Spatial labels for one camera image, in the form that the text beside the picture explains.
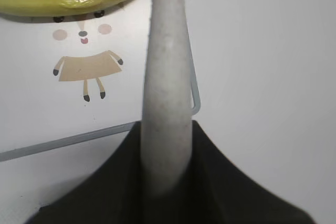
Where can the cleaver knife white handle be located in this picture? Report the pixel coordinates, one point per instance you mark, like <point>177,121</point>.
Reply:
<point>166,129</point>

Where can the white grey cutting board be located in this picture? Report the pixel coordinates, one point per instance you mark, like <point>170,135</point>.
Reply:
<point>66,80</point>

